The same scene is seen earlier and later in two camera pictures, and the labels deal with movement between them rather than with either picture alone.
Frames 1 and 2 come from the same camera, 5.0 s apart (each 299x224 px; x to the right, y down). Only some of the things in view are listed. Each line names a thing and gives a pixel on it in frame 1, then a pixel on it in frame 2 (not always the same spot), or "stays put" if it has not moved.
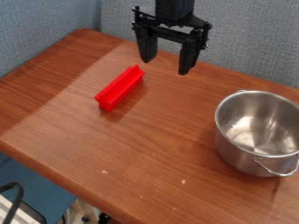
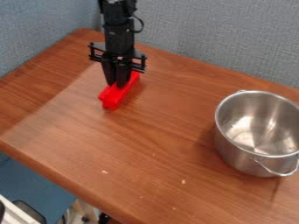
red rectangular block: (121, 87) stays put
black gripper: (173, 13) -> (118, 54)
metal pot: (257, 133) stays put
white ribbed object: (26, 214) stays put
